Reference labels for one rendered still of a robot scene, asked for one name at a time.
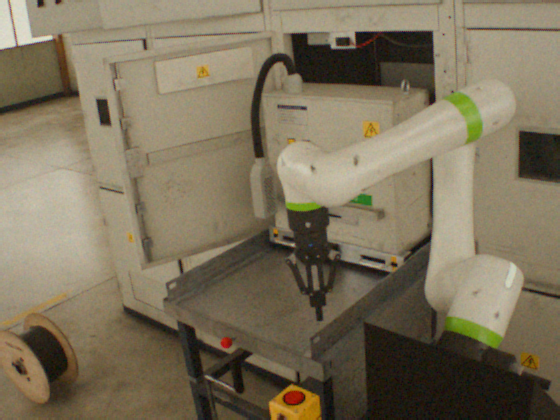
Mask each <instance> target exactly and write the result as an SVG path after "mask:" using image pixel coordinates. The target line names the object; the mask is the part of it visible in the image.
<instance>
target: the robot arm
mask: <svg viewBox="0 0 560 420"><path fill-rule="evenodd" d="M515 109H516V101H515V96H514V94H513V92H512V90H511V89H510V88H509V87H508V86H507V85H506V84H504V83H503V82H501V81H500V80H498V79H495V78H485V79H482V80H479V81H477V82H473V83H471V84H469V85H467V86H466V87H464V88H462V89H460V90H458V91H456V92H454V93H452V94H450V95H449V96H447V97H446V96H445V97H444V98H442V99H441V100H439V101H437V102H435V103H434V104H432V105H430V106H429V107H427V108H425V109H424V110H422V111H421V112H419V113H417V114H416V115H414V116H412V117H411V118H409V119H407V120H405V121H404V122H402V123H400V124H398V125H396V126H394V127H392V128H390V129H388V130H386V131H384V132H382V133H380V134H378V135H376V136H373V137H371V138H369V139H366V140H364V141H361V142H358V143H355V144H353V145H350V146H347V147H344V148H342V149H339V150H336V151H331V152H327V151H325V150H323V149H322V148H320V147H318V146H317V145H315V144H313V143H310V142H305V141H299V142H295V143H291V144H289V145H288V146H286V147H285V148H284V149H283V150H282V152H281V153H280V155H279V157H278V162H277V171H278V175H279V178H280V180H281V184H282V187H283V191H284V196H285V205H286V212H287V221H288V228H289V229H290V230H292V231H294V239H295V249H294V253H293V254H290V255H287V256H286V258H285V263H286V265H287V266H288V267H289V268H290V269H291V272H293V274H294V277H295V279H296V282H297V284H298V286H299V290H300V292H301V294H302V295H308V296H309V302H310V307H315V314H316V321H323V308H322V306H326V294H327V292H331V291H332V288H333V282H334V276H335V273H336V269H337V263H338V262H339V260H340V258H341V253H340V251H334V250H331V249H330V246H329V245H328V241H327V231H326V227H327V226H328V225H329V215H328V208H337V207H341V206H343V205H345V204H347V203H348V202H350V200H351V199H353V198H355V197H357V196H358V195H360V194H361V193H363V192H364V191H366V190H367V189H369V188H371V187H372V186H374V185H376V184H378V183H379V182H381V181H383V180H385V179H388V178H389V176H390V177H391V175H393V174H395V173H397V172H399V171H401V170H403V169H406V168H408V167H410V166H412V165H414V164H417V163H419V162H421V161H424V160H426V159H429V158H432V161H433V184H434V204H433V228H432V241H431V251H430V259H429V267H428V272H427V274H426V280H425V287H424V290H425V296H426V298H427V300H428V302H429V304H430V305H431V306H432V307H433V308H434V309H435V310H436V311H438V313H440V314H443V315H447V316H446V319H445V327H444V330H443V333H442V335H441V337H440V338H439V340H438V341H437V342H436V343H435V344H434V345H433V346H435V347H437V348H440V349H441V348H443V349H446V350H448V351H451V352H454V353H456V354H458V355H461V356H462V355H463V356H466V357H469V358H471V359H474V360H476V361H479V362H480V361H481V362H484V363H487V364H488V365H491V366H494V367H499V368H501V369H504V370H506V371H511V372H513V373H516V374H518V375H520V376H526V377H527V378H530V379H533V380H535V381H536V382H537V383H538V384H539V385H540V387H541V388H543V389H544V390H546V391H548V390H549V386H550V383H551V380H550V381H549V380H547V379H544V378H543V377H540V376H538V377H537V376H536V375H533V374H531V373H529V372H524V367H523V366H522V365H521V364H516V357H515V355H514V354H511V353H509V352H504V351H501V350H499V349H498V347H499V345H500V344H501V343H502V341H503V339H504V336H505V333H506V331H507V328H508V325H509V322H510V319H511V317H512V314H513V311H514V308H515V305H516V303H517V300H518V297H519V295H520V292H521V289H522V286H523V282H524V278H523V275H522V273H521V272H522V271H521V270H520V269H519V268H518V267H517V266H515V265H514V264H512V263H511V262H509V261H507V260H505V259H503V258H500V257H498V256H494V255H489V254H478V255H477V256H475V244H474V229H473V176H474V162H475V152H476V143H477V140H479V139H482V138H484V137H486V136H489V135H491V134H493V133H494V132H496V131H498V130H500V129H502V128H504V127H506V125H507V124H508V123H509V122H510V121H511V120H512V118H513V116H514V113H515ZM328 255H330V259H331V262H330V269H329V276H328V282H327V285H325V284H324V275H323V267H322V263H323V262H324V261H325V259H326V258H327V256H328ZM296 257H297V258H298V259H299V260H300V261H301V262H302V264H303V265H304V266H305V270H306V277H307V285H308V287H306V286H305V283H304V281H303V278H302V276H301V274H300V271H299V269H298V266H297V264H296V261H297V259H296ZM311 266H317V270H318V279H319V287H320V289H318V290H313V281H312V272H311Z"/></svg>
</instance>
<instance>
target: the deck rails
mask: <svg viewBox="0 0 560 420"><path fill-rule="evenodd" d="M431 241H432V240H431ZM431 241H430V242H429V243H427V244H426V245H425V246H424V247H422V248H421V249H420V250H418V251H417V252H416V253H415V254H413V255H412V256H411V258H410V259H408V260H407V261H406V262H405V263H403V264H401V265H400V266H399V267H397V268H396V269H395V270H393V271H392V272H391V273H390V274H388V275H387V276H386V277H385V278H383V280H382V281H381V282H380V283H378V284H377V285H376V286H374V287H373V288H372V289H371V290H368V291H367V292H366V293H365V294H363V295H362V296H361V297H360V298H358V299H357V300H356V301H355V302H353V304H352V305H351V306H349V307H348V308H347V309H346V310H343V311H342V312H341V313H340V314H338V315H337V316H336V317H335V318H333V319H332V320H331V321H329V322H328V323H327V324H326V325H324V326H323V327H322V328H320V329H318V330H317V331H316V332H315V333H313V334H312V335H311V336H310V337H309V340H310V348H309V349H308V350H307V351H305V352H304V353H303V354H302V356H304V357H306V358H309V359H311V360H315V359H316V358H318V357H319V356H320V355H321V354H322V353H323V352H325V351H326V350H328V349H329V348H330V347H332V346H333V345H334V344H335V343H336V342H337V341H339V340H340V339H341V338H342V337H343V336H345V335H346V334H347V333H348V332H349V331H350V330H352V329H354V328H355V327H356V326H357V325H359V324H360V323H361V322H362V321H363V320H364V319H366V318H367V317H368V315H369V314H370V313H372V312H373V311H374V310H375V309H376V308H377V307H379V306H381V305H382V304H383V303H384V302H386V301H387V300H388V299H389V298H390V297H391V296H393V295H394V294H395V293H396V292H397V291H399V290H400V288H401V287H402V286H403V285H404V284H406V283H407V282H408V281H409V280H410V279H412V278H413V277H414V276H415V275H416V274H417V273H420V272H421V271H422V270H423V269H424V268H426V267H427V266H428V264H429V259H430V251H431ZM280 246H281V245H280V244H277V243H273V242H270V238H269V229H268V228H267V229H265V230H263V231H261V232H259V233H258V234H256V235H254V236H251V237H249V238H247V239H245V240H244V242H243V241H242V243H240V244H238V245H236V246H234V247H232V248H231V249H228V250H226V251H224V252H222V253H220V254H218V255H216V256H215V257H213V258H211V259H209V260H207V261H205V262H203V263H201V264H199V265H197V266H195V267H193V268H191V269H189V270H188V271H186V272H184V273H182V274H180V275H178V276H176V277H175V278H173V279H171V280H169V281H167V282H165V284H166V291H167V296H168V303H171V304H173V305H178V304H180V303H181V302H183V301H185V300H186V299H189V298H191V297H193V296H194V295H196V294H198V293H199V292H201V291H203V290H205V289H206V288H208V287H210V286H211V285H213V284H215V283H217V282H218V281H220V280H222V279H223V278H225V277H228V276H230V275H231V274H233V273H235V272H237V271H238V270H240V269H242V268H243V267H245V266H247V265H249V263H250V262H253V261H255V260H256V259H258V258H260V257H262V256H263V255H265V254H267V253H268V252H270V251H273V250H275V249H276V248H278V247H280ZM174 282H175V283H176V286H175V287H173V288H171V289H170V288H169V285H170V284H171V285H172V283H173V284H174ZM318 335H319V339H318V340H317V341H315V342H314V343H313V339H314V338H316V337H317V336H318Z"/></svg>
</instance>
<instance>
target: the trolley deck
mask: <svg viewBox="0 0 560 420"><path fill-rule="evenodd" d="M294 249H295V248H293V247H288V246H284V245H281V246H280V247H278V248H276V249H275V250H273V251H270V252H268V253H267V254H265V255H263V256H262V257H260V258H258V259H256V260H255V261H253V262H250V263H249V265H247V266H245V267H243V268H242V269H240V270H238V271H237V272H235V273H233V274H231V275H230V276H228V277H225V278H223V279H222V280H220V281H218V282H217V283H215V284H213V285H211V286H210V287H208V288H206V289H205V290H203V291H201V292H199V293H198V294H196V295H194V296H193V297H191V298H189V299H186V300H185V301H183V302H181V303H180V304H178V305H173V304H171V303H168V296H167V297H165V298H164V299H162V300H163V305H164V311H165V315H166V316H169V317H172V318H174V319H176V320H179V321H181V322H183V323H186V324H188V325H190V327H193V328H195V329H197V330H200V331H202V332H204V333H208V334H210V335H212V336H215V337H217V338H219V339H222V338H224V337H230V338H231V337H232V336H234V337H235V339H234V340H232V344H233V345H235V346H239V347H241V348H243V349H246V350H248V351H250V352H253V353H255V354H257V355H260V356H262V357H264V358H268V359H270V360H272V361H275V362H277V363H279V364H282V365H284V366H286V367H289V368H291V369H293V370H296V371H298V372H301V373H304V374H306V375H308V376H311V377H313V378H315V379H317V380H320V381H322V382H325V381H326V380H327V379H328V378H329V377H330V376H331V375H333V374H334V373H335V372H336V371H337V370H339V369H340V368H341V367H342V366H343V365H345V364H346V363H347V362H348V361H349V360H350V359H351V358H352V357H353V356H355V355H356V354H357V353H358V352H359V351H360V350H361V349H362V348H363V347H364V345H365V336H364V322H366V323H368V324H371V325H373V324H374V325H377V326H379V327H382V328H385V327H386V326H387V325H389V324H390V323H391V322H392V321H393V320H394V319H395V318H397V317H398V316H399V315H401V314H402V313H403V312H404V311H405V310H406V309H407V308H408V307H409V306H410V305H412V303H413V302H414V301H415V300H416V299H417V298H418V297H419V296H420V295H421V294H423V293H424V292H425V290H424V287H425V280H426V274H427V272H428V267H429V264H428V266H427V267H426V268H424V269H423V270H422V271H421V272H420V273H417V274H416V275H415V276H414V277H413V278H412V279H410V280H409V281H408V282H407V283H406V284H404V285H403V286H402V287H401V288H400V290H399V291H397V292H396V293H395V294H394V295H393V296H391V297H390V298H389V299H388V300H387V301H386V302H384V303H383V304H382V305H381V306H379V307H377V308H376V309H375V310H374V311H373V312H372V313H370V314H369V315H368V317H367V318H366V319H364V320H363V321H362V322H361V323H360V324H359V325H357V326H356V327H355V328H354V329H352V330H350V331H349V332H348V333H347V334H346V335H345V336H343V337H342V338H341V339H340V340H339V341H337V342H336V343H335V344H334V345H333V346H332V347H330V348H329V349H328V350H326V351H325V352H323V353H322V354H321V355H320V356H319V357H318V358H316V359H315V360H311V359H309V358H306V357H304V356H302V354H303V353H304V352H305V351H307V350H308V349H309V348H310V340H309V337H310V336H311V335H312V334H313V333H315V332H316V331H317V330H318V329H320V328H322V327H323V326H324V325H326V324H327V323H328V322H329V321H331V320H332V319H333V318H335V317H336V316H337V315H338V314H340V313H341V312H342V311H343V310H346V309H347V308H348V307H349V306H351V305H352V304H353V302H355V301H356V300H357V299H358V298H360V297H361V296H362V295H363V294H365V293H366V292H367V291H368V290H371V289H372V288H373V287H374V286H376V285H377V284H378V283H380V282H381V281H382V280H383V278H385V277H386V276H387V275H388V274H390V273H391V272H389V271H385V270H381V269H377V268H373V267H369V266H366V265H362V264H357V263H353V262H349V261H345V260H341V259H340V260H339V262H338V263H337V269H336V273H335V276H334V282H333V288H332V291H331V292H327V294H326V306H322V308H323V321H316V314H315V307H310V302H309V296H308V295H302V294H301V292H300V290H299V286H298V284H297V282H296V279H295V277H294V274H293V272H291V269H290V268H289V267H288V266H287V265H286V263H285V258H286V256H287V255H290V254H293V253H294Z"/></svg>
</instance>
